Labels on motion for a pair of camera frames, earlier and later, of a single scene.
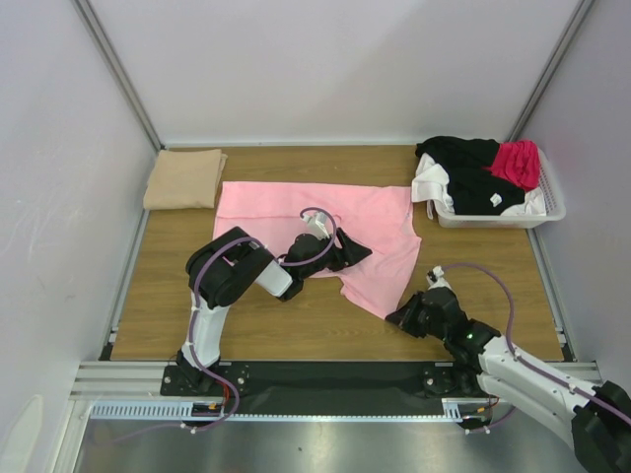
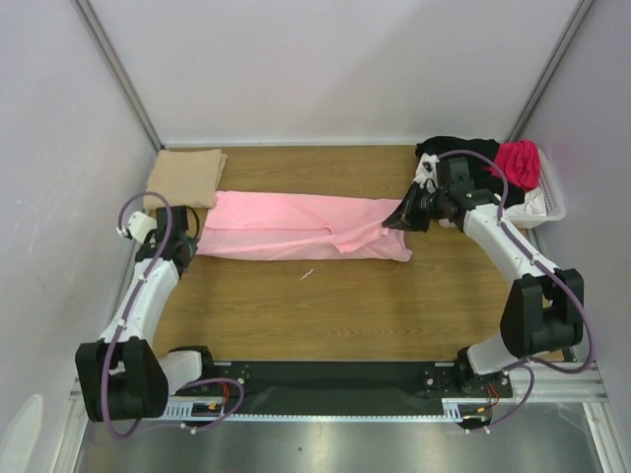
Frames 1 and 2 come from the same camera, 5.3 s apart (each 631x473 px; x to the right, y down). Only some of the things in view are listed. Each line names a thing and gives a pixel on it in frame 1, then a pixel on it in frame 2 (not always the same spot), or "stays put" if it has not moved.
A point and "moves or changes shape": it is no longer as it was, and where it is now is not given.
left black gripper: x=349 y=254 -> x=192 y=241
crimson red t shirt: x=518 y=162 stays put
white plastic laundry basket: x=554 y=205 stays put
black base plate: x=324 y=388 stays put
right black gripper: x=414 y=319 -> x=411 y=213
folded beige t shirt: x=184 y=179 stays put
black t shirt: x=475 y=190 stays put
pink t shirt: x=364 y=236 moves or changes shape
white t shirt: x=431 y=184 stays put
